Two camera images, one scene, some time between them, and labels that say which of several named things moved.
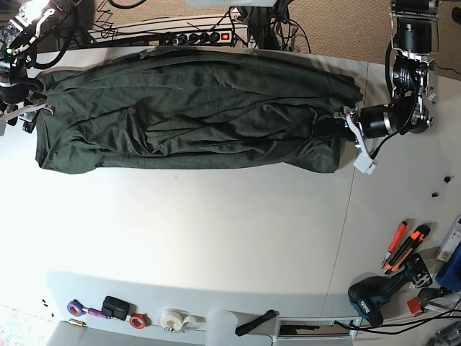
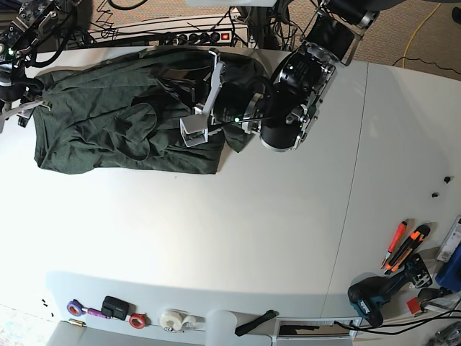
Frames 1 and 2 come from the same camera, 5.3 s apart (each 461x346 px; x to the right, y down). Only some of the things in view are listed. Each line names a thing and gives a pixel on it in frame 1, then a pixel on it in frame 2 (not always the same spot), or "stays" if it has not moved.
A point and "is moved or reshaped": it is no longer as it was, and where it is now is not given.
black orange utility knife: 413,242 stays
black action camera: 114,308 stays
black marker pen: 266,316 stays
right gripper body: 367,122 → 231,103
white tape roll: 176,321 stays
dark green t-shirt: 236,111 is moved or reshaped
